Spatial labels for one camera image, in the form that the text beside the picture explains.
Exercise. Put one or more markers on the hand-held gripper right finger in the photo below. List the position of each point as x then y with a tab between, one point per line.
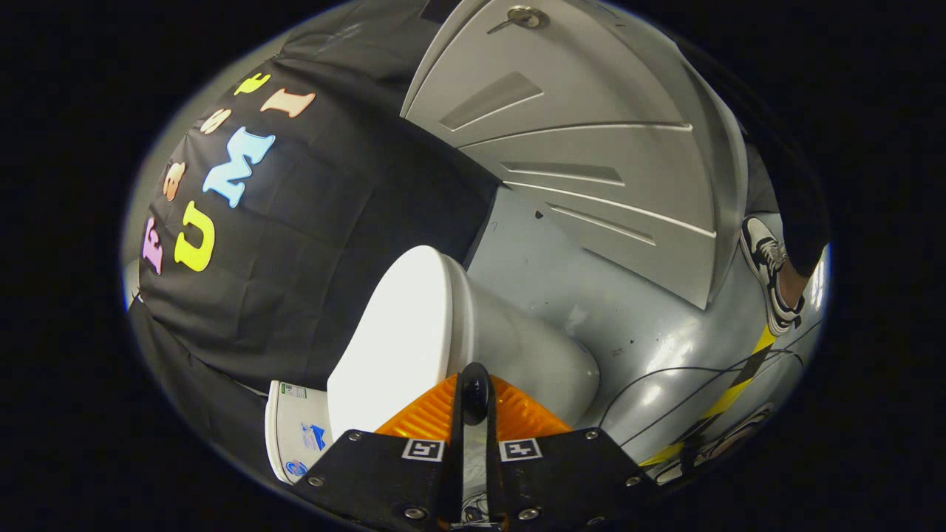
569	473

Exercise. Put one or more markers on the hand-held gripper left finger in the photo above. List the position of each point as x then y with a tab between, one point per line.
384	480

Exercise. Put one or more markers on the white toilet lid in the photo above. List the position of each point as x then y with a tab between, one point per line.
392	347

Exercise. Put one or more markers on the white ceramic toilet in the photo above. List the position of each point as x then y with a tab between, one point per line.
532	355

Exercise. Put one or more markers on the yellow black floor tape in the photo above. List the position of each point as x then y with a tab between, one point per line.
728	399

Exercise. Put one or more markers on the black backdrop cloth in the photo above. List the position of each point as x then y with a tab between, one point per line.
318	244

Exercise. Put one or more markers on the black white sneaker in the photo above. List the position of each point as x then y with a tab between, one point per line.
768	273

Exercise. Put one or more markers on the grey ribbed metal cabinet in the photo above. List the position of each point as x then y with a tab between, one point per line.
591	133

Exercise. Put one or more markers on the person's black trouser leg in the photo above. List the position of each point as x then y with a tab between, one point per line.
802	222

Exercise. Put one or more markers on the silver cabinet key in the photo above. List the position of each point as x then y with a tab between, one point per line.
521	16

